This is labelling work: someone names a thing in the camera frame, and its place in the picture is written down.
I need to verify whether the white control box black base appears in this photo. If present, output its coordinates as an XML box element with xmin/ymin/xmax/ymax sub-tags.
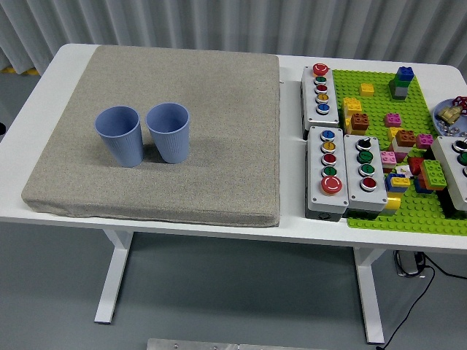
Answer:
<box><xmin>430</xmin><ymin>135</ymin><xmax>467</xmax><ymax>219</ymax></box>

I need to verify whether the grey selector switch control box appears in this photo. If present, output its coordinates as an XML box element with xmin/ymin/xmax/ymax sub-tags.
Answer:
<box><xmin>343</xmin><ymin>133</ymin><xmax>389</xmax><ymax>219</ymax></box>

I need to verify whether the grey power adapter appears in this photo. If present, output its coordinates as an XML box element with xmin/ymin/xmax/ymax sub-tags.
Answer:
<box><xmin>393</xmin><ymin>250</ymin><xmax>426</xmax><ymax>277</ymax></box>

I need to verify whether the yellow black floor tape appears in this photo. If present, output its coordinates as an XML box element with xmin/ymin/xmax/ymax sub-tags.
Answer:
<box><xmin>0</xmin><ymin>66</ymin><xmax>43</xmax><ymax>77</ymax></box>

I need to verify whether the brass pipe fitting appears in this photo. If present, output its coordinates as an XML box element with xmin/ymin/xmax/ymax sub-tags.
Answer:
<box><xmin>437</xmin><ymin>105</ymin><xmax>461</xmax><ymax>123</ymax></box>

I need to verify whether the blue ribbed plastic cup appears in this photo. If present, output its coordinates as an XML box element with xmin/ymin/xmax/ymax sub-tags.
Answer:
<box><xmin>94</xmin><ymin>105</ymin><xmax>145</xmax><ymax>168</ymax></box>
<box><xmin>145</xmin><ymin>102</ymin><xmax>191</xmax><ymax>165</ymax></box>

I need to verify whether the white table leg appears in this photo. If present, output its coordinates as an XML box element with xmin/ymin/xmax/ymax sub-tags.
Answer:
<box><xmin>352</xmin><ymin>247</ymin><xmax>386</xmax><ymax>344</ymax></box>
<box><xmin>93</xmin><ymin>229</ymin><xmax>134</xmax><ymax>324</ymax></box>

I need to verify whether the blue round plate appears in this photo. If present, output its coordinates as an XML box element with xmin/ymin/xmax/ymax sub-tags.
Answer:
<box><xmin>433</xmin><ymin>98</ymin><xmax>467</xmax><ymax>136</ymax></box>

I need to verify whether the brown toy brick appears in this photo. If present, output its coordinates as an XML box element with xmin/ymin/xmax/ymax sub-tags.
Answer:
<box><xmin>350</xmin><ymin>112</ymin><xmax>371</xmax><ymax>131</ymax></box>
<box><xmin>395</xmin><ymin>129</ymin><xmax>417</xmax><ymax>148</ymax></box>

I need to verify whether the blue and yellow brick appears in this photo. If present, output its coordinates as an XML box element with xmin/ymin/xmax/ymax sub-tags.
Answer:
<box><xmin>385</xmin><ymin>173</ymin><xmax>412</xmax><ymax>193</ymax></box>

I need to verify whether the white pleated curtain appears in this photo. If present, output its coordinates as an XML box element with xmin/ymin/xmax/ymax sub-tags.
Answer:
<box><xmin>0</xmin><ymin>0</ymin><xmax>467</xmax><ymax>74</ymax></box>

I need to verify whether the red toy brick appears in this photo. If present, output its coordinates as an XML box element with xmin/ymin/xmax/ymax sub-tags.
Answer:
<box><xmin>407</xmin><ymin>157</ymin><xmax>426</xmax><ymax>176</ymax></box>

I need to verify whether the black floor cable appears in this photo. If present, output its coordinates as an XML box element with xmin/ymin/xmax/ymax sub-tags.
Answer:
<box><xmin>379</xmin><ymin>254</ymin><xmax>467</xmax><ymax>347</ymax></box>

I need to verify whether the grey five-button control box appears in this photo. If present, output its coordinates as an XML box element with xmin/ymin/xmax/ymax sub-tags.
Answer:
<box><xmin>304</xmin><ymin>125</ymin><xmax>350</xmax><ymax>222</ymax></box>
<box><xmin>299</xmin><ymin>63</ymin><xmax>341</xmax><ymax>141</ymax></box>

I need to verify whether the yellow toy brick stack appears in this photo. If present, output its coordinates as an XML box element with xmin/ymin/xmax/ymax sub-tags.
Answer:
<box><xmin>342</xmin><ymin>97</ymin><xmax>363</xmax><ymax>136</ymax></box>

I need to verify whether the grey-brown fabric mat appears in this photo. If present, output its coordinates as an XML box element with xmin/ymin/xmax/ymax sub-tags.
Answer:
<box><xmin>20</xmin><ymin>44</ymin><xmax>282</xmax><ymax>228</ymax></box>

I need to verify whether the light green toy brick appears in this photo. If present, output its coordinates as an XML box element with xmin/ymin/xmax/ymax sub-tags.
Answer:
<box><xmin>420</xmin><ymin>159</ymin><xmax>448</xmax><ymax>188</ymax></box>

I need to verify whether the green studded baseplate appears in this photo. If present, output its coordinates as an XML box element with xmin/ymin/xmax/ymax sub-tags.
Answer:
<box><xmin>331</xmin><ymin>69</ymin><xmax>467</xmax><ymax>237</ymax></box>

